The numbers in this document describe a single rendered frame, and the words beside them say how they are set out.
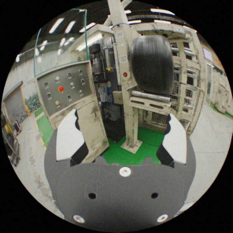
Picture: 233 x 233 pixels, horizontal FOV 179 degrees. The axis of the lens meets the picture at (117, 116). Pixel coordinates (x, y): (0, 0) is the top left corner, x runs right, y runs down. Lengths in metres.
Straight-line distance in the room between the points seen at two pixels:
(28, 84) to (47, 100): 8.39
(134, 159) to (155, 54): 1.22
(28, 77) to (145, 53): 9.16
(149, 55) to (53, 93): 0.74
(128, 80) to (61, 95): 0.63
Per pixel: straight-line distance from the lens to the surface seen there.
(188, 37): 1.25
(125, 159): 1.26
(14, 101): 9.29
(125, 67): 0.81
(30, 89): 9.02
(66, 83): 0.78
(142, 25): 1.16
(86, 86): 0.87
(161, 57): 0.50
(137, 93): 0.70
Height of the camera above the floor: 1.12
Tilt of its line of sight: 32 degrees down
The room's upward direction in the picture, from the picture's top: 8 degrees counter-clockwise
